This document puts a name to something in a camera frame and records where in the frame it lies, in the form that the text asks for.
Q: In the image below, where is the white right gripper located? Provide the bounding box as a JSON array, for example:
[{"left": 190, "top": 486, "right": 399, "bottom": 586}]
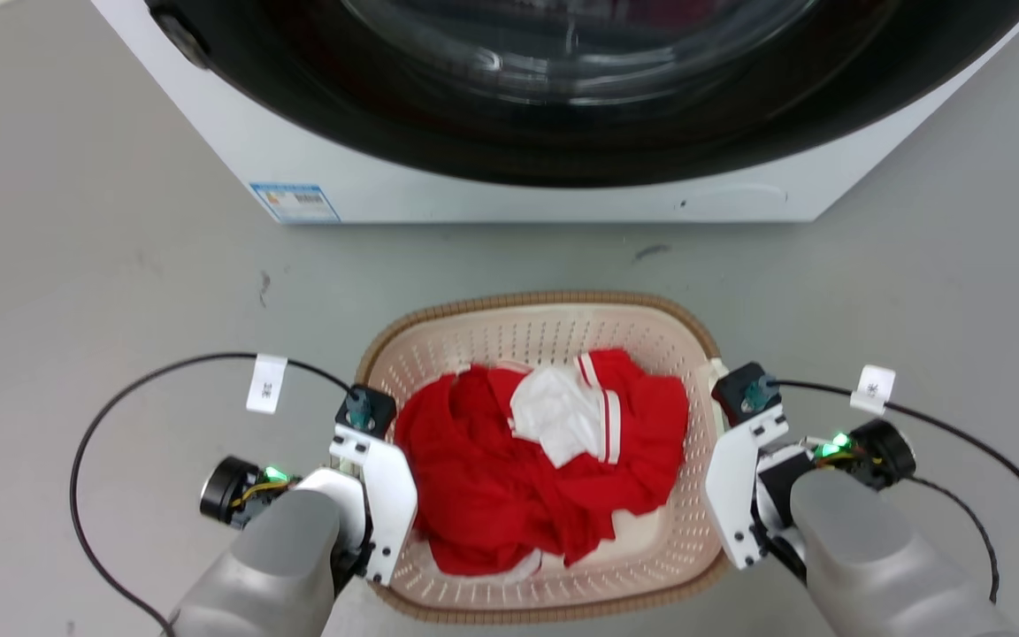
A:
[{"left": 705, "top": 409, "right": 816, "bottom": 572}]

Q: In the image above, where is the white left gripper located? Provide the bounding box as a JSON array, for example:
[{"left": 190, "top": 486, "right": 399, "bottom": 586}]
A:
[{"left": 330, "top": 425, "right": 418, "bottom": 587}]

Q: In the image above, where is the beige perforated plastic laundry basket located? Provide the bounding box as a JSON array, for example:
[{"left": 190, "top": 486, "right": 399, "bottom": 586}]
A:
[{"left": 355, "top": 290, "right": 732, "bottom": 625}]

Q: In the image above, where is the red garment with white stripes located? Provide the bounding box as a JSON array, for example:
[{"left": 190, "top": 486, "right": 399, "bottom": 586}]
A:
[{"left": 393, "top": 348, "right": 690, "bottom": 578}]

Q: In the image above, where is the white cloth garment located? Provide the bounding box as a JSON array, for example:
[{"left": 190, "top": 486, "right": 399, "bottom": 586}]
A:
[{"left": 509, "top": 365, "right": 608, "bottom": 468}]

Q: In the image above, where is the blue white energy label sticker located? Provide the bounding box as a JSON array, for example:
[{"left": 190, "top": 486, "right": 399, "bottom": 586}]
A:
[{"left": 249, "top": 182, "right": 341, "bottom": 224}]

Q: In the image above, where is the white washing machine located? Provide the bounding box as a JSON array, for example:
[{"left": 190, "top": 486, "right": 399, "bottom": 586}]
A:
[{"left": 89, "top": 0, "right": 1019, "bottom": 225}]

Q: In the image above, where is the black round glass washer door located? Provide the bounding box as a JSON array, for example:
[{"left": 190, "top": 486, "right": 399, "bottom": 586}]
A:
[{"left": 145, "top": 0, "right": 1019, "bottom": 188}]

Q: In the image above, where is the white cable tag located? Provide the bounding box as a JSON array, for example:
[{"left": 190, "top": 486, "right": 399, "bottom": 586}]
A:
[
  {"left": 850, "top": 365, "right": 897, "bottom": 417},
  {"left": 246, "top": 354, "right": 288, "bottom": 415}
]

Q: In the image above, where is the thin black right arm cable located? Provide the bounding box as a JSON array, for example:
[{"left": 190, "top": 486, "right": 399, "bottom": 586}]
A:
[{"left": 909, "top": 476, "right": 1000, "bottom": 604}]

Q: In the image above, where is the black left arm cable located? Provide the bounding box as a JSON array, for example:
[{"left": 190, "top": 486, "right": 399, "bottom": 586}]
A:
[{"left": 69, "top": 352, "right": 356, "bottom": 636}]

